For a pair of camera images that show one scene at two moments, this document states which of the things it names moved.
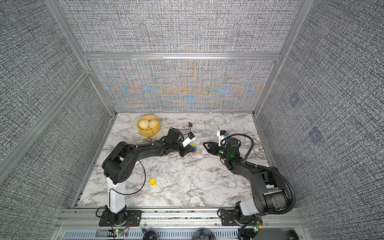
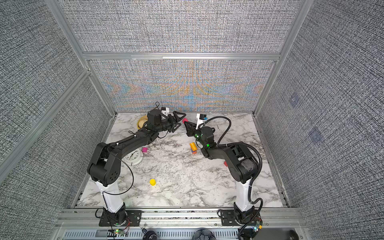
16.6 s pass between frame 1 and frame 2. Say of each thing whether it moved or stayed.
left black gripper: moved
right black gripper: moved
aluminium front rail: stayed
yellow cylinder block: stayed
